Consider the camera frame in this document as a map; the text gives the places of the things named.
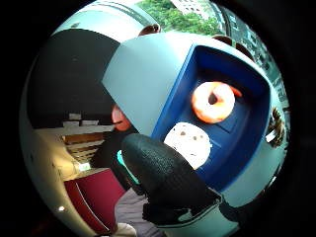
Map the brown round chair back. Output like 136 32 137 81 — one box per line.
137 23 162 38
211 34 256 62

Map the orange doughnut toy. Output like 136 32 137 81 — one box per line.
191 81 244 124

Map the the person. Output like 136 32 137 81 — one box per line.
90 103 166 237

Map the blue plastic bin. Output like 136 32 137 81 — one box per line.
101 31 288 209

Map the brown pine cone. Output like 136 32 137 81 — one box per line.
265 107 286 148

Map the white speckled cookie toy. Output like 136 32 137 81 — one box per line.
163 121 212 171

